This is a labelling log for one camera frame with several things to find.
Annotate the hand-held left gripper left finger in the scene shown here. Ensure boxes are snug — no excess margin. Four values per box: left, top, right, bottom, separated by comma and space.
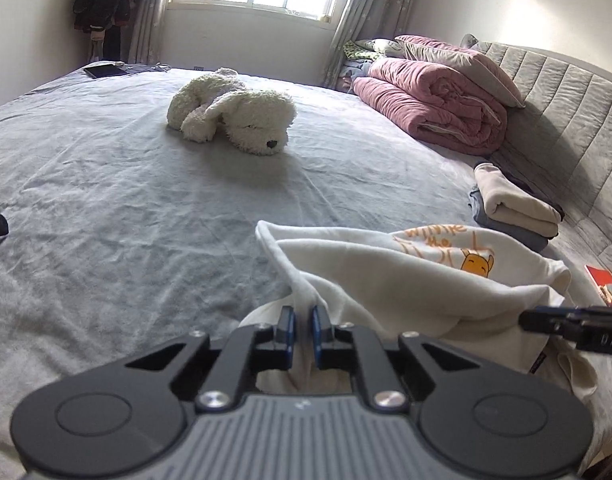
122, 305, 300, 413

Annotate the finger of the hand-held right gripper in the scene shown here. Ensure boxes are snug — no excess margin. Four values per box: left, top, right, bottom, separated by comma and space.
519, 306, 579, 335

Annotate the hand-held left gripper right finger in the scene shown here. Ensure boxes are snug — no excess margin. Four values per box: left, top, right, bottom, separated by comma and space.
308, 305, 493, 413

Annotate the white bear print T-shirt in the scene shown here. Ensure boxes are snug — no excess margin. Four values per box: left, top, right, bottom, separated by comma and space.
238, 220, 604, 411

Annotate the red book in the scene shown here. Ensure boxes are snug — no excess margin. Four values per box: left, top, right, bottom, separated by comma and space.
584, 265, 612, 307

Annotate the folded grey garment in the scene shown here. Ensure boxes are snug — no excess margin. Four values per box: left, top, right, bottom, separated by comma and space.
467, 186, 549, 253

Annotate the folded cream and black garment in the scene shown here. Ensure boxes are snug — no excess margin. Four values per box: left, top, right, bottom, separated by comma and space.
473, 161, 566, 239

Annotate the grey quilted headboard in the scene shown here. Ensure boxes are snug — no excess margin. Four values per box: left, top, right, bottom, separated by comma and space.
461, 34, 612, 306

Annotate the white plush dog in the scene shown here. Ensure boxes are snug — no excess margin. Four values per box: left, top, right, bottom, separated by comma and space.
167, 67, 297, 157

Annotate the grey bed sheet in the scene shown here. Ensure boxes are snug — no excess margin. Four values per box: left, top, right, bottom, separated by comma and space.
0, 62, 612, 480

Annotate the folded pink quilt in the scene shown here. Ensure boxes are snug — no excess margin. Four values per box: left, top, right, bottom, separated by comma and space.
353, 57, 509, 156

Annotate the stack of patterned bedding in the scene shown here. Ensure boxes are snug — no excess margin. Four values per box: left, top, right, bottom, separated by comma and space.
337, 37, 407, 95

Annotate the pink pillow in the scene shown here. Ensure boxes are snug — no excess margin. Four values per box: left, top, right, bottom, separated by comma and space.
395, 35, 526, 108

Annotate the dark tablet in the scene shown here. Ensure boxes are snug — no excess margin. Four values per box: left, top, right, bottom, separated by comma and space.
83, 63, 129, 80

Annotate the grey curtain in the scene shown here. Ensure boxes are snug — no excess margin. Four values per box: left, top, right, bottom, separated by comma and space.
128, 0, 179, 66
321, 0, 427, 91

